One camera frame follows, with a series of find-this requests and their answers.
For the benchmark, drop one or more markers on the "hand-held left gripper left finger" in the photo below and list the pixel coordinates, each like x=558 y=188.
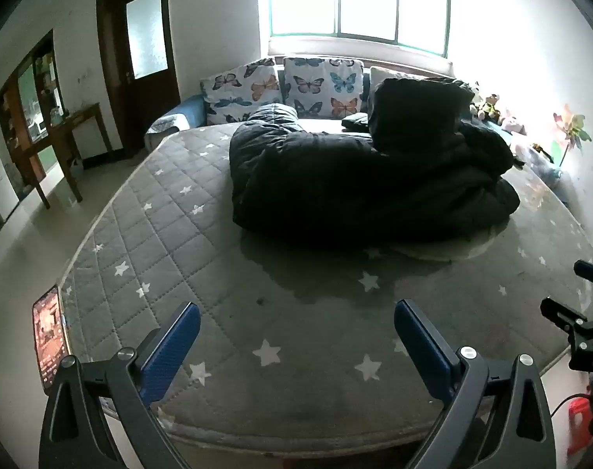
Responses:
x=171 y=347

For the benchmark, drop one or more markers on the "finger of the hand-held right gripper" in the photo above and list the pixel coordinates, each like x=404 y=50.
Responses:
x=562 y=311
x=592 y=273

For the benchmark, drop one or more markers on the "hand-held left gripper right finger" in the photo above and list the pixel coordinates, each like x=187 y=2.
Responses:
x=423 y=347

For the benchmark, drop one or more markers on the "black puffer jacket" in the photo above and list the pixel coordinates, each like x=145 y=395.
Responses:
x=350 y=180

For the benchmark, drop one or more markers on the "red plastic object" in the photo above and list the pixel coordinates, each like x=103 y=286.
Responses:
x=580 y=425

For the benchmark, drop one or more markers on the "grey star quilted mattress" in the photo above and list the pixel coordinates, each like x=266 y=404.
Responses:
x=228 y=278

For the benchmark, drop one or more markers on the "smartphone with lit screen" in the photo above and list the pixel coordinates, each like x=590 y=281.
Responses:
x=49 y=337

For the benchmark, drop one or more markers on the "colourful pinwheel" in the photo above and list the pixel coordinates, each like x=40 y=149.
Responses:
x=572 y=129

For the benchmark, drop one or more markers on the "stuffed toy animals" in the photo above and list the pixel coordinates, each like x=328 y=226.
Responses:
x=489 y=107

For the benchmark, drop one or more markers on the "dark folded cloth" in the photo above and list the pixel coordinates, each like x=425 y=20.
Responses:
x=355 y=122

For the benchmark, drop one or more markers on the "blue bolster cushion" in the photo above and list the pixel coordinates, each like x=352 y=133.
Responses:
x=189 y=110

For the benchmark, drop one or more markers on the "wooden side table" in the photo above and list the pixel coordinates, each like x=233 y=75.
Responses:
x=76 y=124

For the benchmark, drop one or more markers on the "butterfly print pillow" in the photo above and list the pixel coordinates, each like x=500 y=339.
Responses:
x=233 y=90
x=320 y=85

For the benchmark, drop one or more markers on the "plain white pillow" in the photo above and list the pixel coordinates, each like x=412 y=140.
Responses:
x=386 y=74

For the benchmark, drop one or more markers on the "wooden glass cabinet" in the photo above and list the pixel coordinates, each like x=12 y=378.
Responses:
x=30 y=107

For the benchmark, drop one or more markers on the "dark wooden door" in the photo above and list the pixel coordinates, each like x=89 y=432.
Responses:
x=145 y=58

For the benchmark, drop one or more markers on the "green framed window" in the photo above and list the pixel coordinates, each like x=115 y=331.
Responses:
x=355 y=0

